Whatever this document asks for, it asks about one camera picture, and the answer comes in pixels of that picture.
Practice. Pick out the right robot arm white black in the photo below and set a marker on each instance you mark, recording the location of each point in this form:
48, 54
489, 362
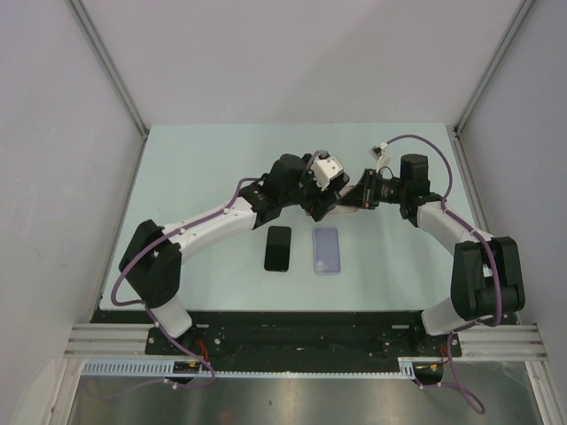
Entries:
486, 282

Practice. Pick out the front aluminium rail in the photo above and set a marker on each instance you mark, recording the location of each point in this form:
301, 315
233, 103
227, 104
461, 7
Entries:
505, 343

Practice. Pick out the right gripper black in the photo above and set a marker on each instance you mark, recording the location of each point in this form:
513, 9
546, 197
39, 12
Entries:
369, 180

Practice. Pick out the aluminium frame post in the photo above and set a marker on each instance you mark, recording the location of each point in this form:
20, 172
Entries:
514, 28
103, 56

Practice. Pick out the left aluminium frame post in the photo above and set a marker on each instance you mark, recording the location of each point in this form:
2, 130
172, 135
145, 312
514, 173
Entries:
103, 56

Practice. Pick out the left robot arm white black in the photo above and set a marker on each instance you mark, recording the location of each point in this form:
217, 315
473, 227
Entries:
153, 260

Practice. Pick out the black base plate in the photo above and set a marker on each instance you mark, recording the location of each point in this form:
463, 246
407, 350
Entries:
305, 341

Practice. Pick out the right side aluminium rail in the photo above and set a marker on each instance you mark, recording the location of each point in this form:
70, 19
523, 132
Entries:
543, 384

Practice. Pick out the grey slotted cable duct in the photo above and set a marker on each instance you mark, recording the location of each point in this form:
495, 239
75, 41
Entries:
179, 368

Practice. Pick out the right aluminium frame post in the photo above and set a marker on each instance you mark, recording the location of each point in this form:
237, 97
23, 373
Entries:
514, 28

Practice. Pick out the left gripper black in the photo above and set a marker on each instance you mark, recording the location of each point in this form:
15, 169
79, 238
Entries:
314, 206

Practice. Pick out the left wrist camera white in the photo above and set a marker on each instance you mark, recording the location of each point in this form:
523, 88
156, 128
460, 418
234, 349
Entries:
325, 168

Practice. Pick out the aluminium rail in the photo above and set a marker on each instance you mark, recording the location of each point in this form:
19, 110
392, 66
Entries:
543, 384
505, 343

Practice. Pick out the lilac silicone phone case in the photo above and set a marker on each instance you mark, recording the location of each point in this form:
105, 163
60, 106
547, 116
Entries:
326, 251

